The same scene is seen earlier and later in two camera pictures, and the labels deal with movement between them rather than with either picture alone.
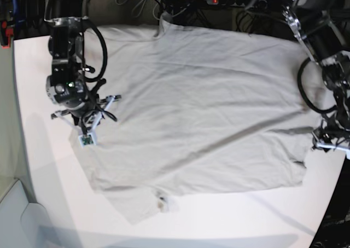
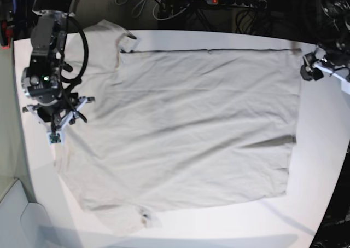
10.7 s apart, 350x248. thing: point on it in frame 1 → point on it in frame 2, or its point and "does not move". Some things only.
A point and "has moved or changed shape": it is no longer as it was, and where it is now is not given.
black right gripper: x=334 y=131 → x=308 y=70
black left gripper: x=75 y=94 → x=43 y=86
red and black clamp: x=5 y=34 does not move
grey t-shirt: x=202 y=110 has moved or changed shape
